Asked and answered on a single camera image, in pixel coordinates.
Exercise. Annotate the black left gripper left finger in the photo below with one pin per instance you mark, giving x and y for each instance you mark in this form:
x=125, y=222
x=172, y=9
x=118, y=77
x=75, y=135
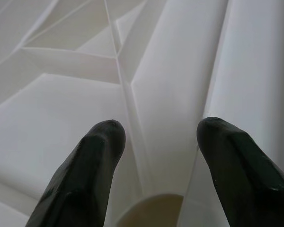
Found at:
x=85, y=177

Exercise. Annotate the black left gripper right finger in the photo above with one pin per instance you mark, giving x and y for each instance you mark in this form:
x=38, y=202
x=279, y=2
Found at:
x=241, y=179

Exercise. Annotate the white plastic table top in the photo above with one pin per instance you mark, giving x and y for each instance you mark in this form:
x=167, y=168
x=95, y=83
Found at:
x=61, y=94

